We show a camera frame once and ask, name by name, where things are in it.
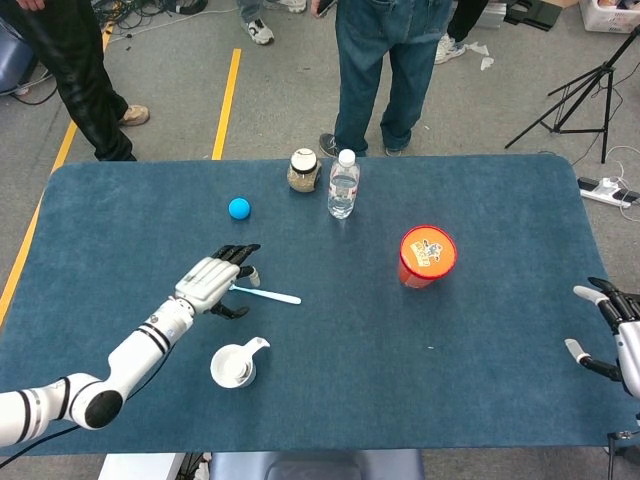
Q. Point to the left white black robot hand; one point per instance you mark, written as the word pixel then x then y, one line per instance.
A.
pixel 207 282

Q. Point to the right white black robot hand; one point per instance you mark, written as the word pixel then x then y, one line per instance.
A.
pixel 629 345

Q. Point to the light blue toothbrush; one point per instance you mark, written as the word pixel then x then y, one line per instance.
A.
pixel 280 296

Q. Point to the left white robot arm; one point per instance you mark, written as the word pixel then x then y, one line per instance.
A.
pixel 130 360

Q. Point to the white robot base panel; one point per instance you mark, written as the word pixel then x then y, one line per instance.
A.
pixel 140 467

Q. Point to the blue foam ball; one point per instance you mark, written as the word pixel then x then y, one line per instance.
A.
pixel 239 209

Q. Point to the black metal stand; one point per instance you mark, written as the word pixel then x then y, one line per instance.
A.
pixel 612 455

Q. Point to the glass jar white lid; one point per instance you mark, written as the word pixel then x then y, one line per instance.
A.
pixel 303 175

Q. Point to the blue table cloth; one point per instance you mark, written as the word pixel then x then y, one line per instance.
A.
pixel 350 325

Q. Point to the white power strip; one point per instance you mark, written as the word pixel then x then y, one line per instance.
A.
pixel 602 190

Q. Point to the clear plastic water bottle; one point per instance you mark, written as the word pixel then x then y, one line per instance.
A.
pixel 343 195

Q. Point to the orange tub with red rim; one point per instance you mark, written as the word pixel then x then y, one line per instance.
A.
pixel 427 252

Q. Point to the person in black clothes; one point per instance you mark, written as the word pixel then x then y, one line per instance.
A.
pixel 80 75

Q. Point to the black tripod stand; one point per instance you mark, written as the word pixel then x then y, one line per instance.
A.
pixel 606 90

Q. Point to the person in grey jeans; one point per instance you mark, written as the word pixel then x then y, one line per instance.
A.
pixel 260 30

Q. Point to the person in blue jeans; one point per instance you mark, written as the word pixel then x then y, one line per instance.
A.
pixel 365 75

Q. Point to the white crumpled tissue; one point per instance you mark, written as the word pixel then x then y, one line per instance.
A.
pixel 486 63

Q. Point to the white plastic basket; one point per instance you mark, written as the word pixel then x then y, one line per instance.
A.
pixel 605 20

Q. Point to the person in black trousers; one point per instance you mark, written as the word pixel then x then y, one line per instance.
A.
pixel 462 20

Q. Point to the black folded frame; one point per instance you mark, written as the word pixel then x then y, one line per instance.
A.
pixel 532 12

